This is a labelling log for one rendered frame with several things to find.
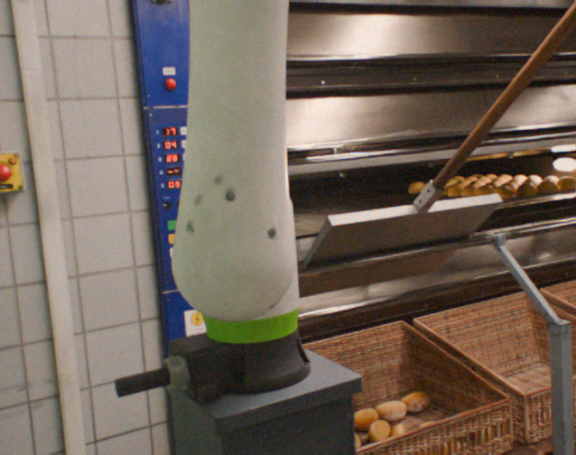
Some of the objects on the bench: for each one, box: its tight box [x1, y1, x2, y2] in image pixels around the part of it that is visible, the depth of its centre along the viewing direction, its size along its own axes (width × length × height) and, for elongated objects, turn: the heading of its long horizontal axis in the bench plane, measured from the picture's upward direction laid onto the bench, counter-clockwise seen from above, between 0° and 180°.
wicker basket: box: [413, 292, 576, 446], centre depth 226 cm, size 49×56×28 cm
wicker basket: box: [302, 320, 514, 455], centre depth 199 cm, size 49×56×28 cm
